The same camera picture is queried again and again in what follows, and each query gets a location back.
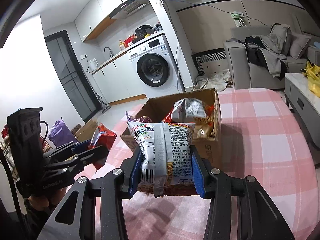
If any red crisp snack bag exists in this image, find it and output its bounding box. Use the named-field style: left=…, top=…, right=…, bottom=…
left=88, top=124, right=117, bottom=170

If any white noodle snack bag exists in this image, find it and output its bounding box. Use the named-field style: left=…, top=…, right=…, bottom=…
left=128, top=121, right=196, bottom=197

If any purple grape candy bag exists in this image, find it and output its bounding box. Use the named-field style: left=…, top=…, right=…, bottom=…
left=125, top=112, right=152, bottom=123

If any small biscuit packet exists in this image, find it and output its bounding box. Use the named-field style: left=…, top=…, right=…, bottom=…
left=193, top=124, right=214, bottom=139

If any red white balloon snack bag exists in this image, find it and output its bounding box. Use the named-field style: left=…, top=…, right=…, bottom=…
left=162, top=98, right=214, bottom=125

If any left hand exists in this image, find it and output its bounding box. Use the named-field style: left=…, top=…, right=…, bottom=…
left=28, top=187, right=67, bottom=211

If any purple plastic bag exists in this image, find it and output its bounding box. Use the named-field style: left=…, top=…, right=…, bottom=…
left=48, top=118, right=78, bottom=147

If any cardboard box on floor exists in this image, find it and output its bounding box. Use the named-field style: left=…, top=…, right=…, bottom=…
left=71, top=119, right=98, bottom=142

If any white kitchen cabinet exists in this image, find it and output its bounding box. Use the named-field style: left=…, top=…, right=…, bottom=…
left=93, top=54, right=146, bottom=103

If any pink plaid tablecloth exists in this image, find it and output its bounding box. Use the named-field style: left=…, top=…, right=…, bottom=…
left=72, top=87, right=320, bottom=240

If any black glass door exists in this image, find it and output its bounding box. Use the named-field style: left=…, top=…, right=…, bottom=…
left=45, top=30, right=101, bottom=122

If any white electric kettle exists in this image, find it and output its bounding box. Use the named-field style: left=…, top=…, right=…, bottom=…
left=89, top=58, right=98, bottom=72

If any white washing machine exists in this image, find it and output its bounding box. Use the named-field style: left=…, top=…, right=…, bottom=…
left=127, top=34, right=185, bottom=98

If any SF cardboard box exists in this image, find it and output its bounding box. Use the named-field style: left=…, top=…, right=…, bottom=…
left=120, top=88, right=222, bottom=197

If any white coffee table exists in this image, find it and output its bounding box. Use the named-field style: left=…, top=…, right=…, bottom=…
left=284, top=73, right=320, bottom=150

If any grey sofa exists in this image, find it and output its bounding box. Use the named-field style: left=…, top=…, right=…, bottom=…
left=224, top=23, right=319, bottom=90

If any yellow plastic bag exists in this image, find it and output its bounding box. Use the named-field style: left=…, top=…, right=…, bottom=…
left=302, top=61, right=320, bottom=97

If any range hood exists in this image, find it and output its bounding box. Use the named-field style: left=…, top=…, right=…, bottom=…
left=109, top=0, right=149, bottom=20

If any grey sofa cushion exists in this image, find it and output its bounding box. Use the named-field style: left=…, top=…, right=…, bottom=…
left=289, top=32, right=311, bottom=59

